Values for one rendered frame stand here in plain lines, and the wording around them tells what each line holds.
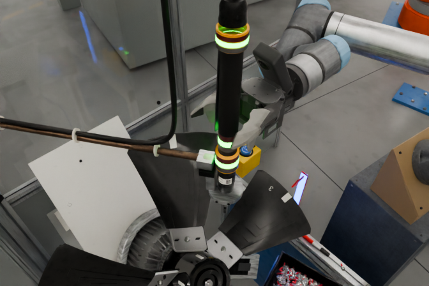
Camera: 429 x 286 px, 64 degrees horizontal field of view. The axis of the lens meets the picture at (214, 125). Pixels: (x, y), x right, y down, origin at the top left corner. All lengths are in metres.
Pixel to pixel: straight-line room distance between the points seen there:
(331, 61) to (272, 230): 0.50
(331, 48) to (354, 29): 0.12
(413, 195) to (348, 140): 1.72
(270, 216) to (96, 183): 0.49
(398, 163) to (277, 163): 1.52
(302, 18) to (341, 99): 2.53
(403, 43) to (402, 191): 0.61
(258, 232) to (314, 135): 2.01
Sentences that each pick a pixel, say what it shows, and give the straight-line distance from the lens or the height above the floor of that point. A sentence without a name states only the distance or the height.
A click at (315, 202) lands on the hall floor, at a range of 2.50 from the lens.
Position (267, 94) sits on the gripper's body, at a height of 1.67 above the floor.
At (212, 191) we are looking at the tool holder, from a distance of 0.69.
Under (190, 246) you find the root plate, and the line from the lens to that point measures 0.89.
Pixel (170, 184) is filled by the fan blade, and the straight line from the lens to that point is 0.84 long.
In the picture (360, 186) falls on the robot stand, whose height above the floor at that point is 1.00.
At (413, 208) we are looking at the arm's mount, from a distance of 1.30.
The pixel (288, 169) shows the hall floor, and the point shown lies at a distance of 2.63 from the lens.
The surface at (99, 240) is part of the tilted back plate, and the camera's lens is 1.04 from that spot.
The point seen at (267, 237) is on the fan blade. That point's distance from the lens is 0.97.
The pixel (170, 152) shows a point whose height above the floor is 1.55.
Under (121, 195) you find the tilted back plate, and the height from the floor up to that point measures 1.21.
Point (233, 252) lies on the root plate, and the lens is 0.94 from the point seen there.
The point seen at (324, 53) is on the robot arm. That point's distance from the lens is 0.70.
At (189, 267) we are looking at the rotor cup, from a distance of 0.85.
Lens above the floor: 2.04
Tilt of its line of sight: 45 degrees down
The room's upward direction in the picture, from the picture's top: straight up
